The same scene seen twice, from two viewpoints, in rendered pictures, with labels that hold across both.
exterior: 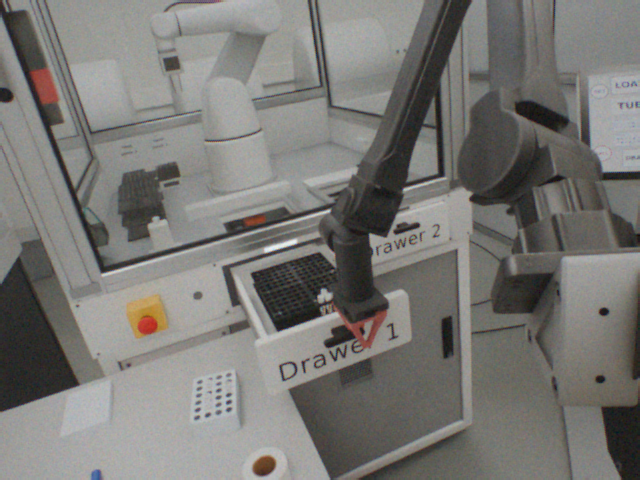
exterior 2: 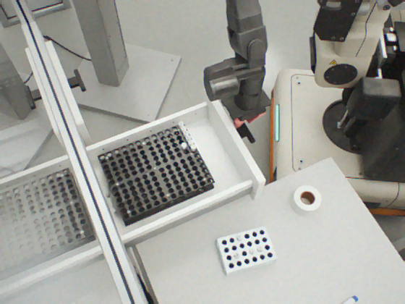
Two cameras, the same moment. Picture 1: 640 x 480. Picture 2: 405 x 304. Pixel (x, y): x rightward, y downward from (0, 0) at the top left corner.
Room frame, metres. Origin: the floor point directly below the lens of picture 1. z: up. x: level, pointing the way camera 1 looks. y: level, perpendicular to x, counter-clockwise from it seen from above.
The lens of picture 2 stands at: (0.83, 0.49, 1.76)
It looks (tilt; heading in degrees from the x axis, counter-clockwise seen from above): 62 degrees down; 259
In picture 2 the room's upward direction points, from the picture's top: 3 degrees clockwise
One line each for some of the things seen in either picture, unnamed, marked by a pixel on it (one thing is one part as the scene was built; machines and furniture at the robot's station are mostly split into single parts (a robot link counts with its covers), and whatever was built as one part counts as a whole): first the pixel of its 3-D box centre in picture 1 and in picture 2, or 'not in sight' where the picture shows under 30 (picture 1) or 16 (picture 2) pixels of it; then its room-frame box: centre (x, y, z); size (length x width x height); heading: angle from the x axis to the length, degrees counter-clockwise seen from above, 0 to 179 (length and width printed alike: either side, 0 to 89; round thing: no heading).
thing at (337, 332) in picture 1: (341, 333); (241, 132); (0.65, -0.01, 0.91); 0.07 x 0.04 x 0.01; 107
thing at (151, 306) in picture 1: (147, 316); not in sight; (0.86, 0.40, 0.88); 0.07 x 0.05 x 0.07; 107
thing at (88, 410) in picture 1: (88, 409); not in sight; (0.72, 0.52, 0.77); 0.13 x 0.09 x 0.02; 18
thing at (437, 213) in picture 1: (399, 234); (68, 93); (1.07, -0.21, 0.87); 0.29 x 0.02 x 0.11; 107
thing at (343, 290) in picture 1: (356, 283); (247, 95); (0.64, -0.04, 1.01); 0.10 x 0.07 x 0.07; 18
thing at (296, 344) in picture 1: (338, 340); (231, 142); (0.67, 0.00, 0.87); 0.29 x 0.02 x 0.11; 107
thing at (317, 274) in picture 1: (302, 293); (156, 174); (0.86, 0.06, 0.87); 0.22 x 0.18 x 0.06; 17
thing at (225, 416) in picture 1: (216, 402); (246, 250); (0.67, 0.25, 0.78); 0.12 x 0.08 x 0.04; 7
